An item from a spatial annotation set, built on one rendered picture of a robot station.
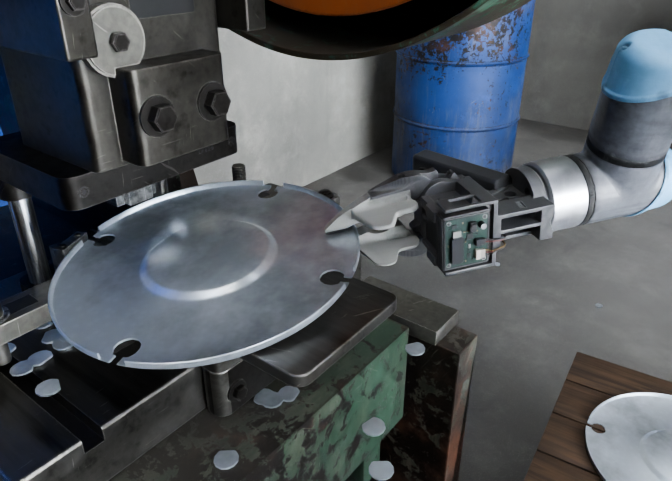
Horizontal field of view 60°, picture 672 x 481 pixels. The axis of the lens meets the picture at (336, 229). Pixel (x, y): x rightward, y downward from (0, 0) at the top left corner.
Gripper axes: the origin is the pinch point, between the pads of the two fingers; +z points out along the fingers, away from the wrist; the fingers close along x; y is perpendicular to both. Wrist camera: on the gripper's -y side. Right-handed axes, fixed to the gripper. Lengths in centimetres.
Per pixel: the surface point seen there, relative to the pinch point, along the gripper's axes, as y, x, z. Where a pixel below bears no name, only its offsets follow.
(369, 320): 12.1, 2.6, 0.4
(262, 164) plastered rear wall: -183, 63, -9
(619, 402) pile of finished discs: -11, 50, -48
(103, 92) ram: 0.2, -16.7, 17.9
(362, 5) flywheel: -25.1, -17.1, -11.5
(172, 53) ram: -4.2, -18.2, 12.1
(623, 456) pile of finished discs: -1, 50, -41
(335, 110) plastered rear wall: -215, 54, -50
